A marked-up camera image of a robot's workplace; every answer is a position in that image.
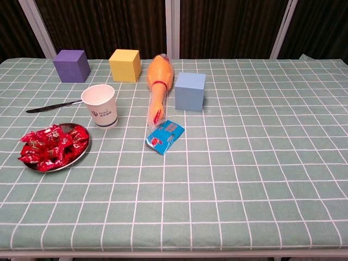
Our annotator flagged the white paper cup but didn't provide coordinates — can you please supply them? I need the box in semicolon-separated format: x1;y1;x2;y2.
80;84;119;130

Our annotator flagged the round metal plate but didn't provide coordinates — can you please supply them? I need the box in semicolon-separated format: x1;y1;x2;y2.
21;122;91;173

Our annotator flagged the blue snack packet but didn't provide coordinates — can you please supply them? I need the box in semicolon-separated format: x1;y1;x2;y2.
145;119;185;156

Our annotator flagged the light blue foam cube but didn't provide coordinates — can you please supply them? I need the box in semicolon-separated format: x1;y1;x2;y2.
174;72;207;112

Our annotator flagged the orange rubber chicken toy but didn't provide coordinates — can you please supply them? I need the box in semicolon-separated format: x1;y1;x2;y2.
146;53;175;131

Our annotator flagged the green checked tablecloth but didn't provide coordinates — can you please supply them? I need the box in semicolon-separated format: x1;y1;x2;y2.
0;54;348;252

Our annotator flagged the yellow foam cube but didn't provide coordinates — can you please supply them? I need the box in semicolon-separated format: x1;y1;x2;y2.
108;49;142;83

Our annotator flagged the dark brown partition panel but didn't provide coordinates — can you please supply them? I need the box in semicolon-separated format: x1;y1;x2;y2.
34;0;167;59
277;0;348;62
0;0;46;64
179;0;289;59

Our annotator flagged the purple foam cube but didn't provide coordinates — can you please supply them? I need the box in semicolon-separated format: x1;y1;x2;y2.
53;49;91;83

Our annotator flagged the silver table knife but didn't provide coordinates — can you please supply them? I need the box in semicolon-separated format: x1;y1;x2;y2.
26;100;84;114

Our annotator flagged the white partition frame post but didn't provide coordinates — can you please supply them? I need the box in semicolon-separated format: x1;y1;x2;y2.
18;0;57;59
270;0;299;59
165;0;181;59

